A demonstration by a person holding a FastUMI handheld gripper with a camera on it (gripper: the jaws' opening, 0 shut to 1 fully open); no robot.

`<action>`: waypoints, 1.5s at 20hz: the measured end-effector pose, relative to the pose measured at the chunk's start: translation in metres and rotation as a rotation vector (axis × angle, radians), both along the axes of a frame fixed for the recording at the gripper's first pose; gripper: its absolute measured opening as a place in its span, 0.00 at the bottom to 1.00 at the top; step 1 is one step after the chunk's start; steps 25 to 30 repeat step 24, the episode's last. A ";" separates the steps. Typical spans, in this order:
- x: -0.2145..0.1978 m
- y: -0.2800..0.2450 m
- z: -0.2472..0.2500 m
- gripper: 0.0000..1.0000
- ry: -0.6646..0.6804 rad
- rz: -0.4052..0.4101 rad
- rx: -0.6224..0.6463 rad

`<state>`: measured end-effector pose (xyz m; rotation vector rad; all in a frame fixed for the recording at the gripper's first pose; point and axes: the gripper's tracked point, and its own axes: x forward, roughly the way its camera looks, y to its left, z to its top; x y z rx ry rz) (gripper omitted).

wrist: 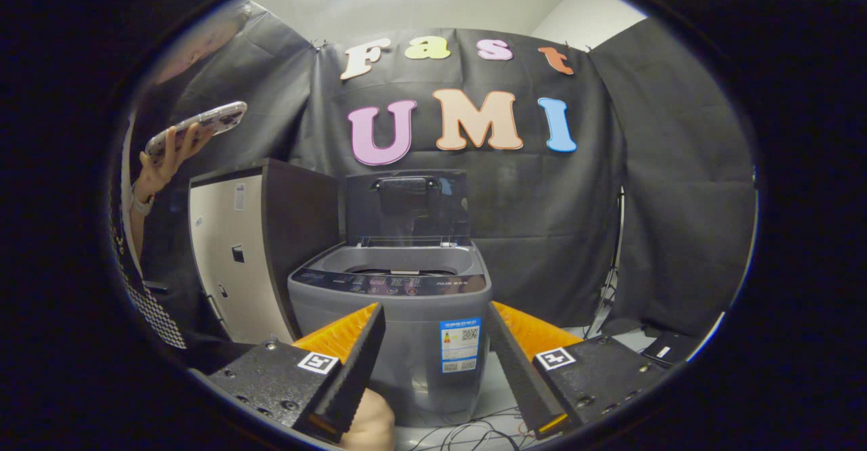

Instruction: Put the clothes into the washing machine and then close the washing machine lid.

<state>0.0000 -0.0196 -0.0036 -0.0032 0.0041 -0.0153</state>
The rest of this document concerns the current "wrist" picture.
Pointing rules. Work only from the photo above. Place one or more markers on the person's knee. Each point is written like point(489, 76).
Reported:
point(372, 424)

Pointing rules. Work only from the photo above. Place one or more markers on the black flat device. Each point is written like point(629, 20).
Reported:
point(670, 349)

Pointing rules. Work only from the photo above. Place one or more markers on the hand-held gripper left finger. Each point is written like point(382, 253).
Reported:
point(359, 370)

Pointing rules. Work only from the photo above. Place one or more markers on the grey washing machine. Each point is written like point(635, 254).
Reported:
point(406, 342)

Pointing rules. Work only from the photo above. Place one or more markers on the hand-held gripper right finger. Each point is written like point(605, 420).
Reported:
point(520, 376)

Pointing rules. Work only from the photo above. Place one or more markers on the black metal stand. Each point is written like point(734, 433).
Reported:
point(613, 282)

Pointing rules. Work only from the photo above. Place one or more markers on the black backdrop cloth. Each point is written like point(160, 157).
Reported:
point(535, 200)

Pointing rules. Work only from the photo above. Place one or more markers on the phone with patterned case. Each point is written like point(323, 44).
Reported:
point(196, 126)

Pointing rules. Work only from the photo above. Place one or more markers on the dark washing machine lid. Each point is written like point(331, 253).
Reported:
point(406, 207)

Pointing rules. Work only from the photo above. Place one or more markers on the white and dark cabinet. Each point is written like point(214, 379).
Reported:
point(230, 261)

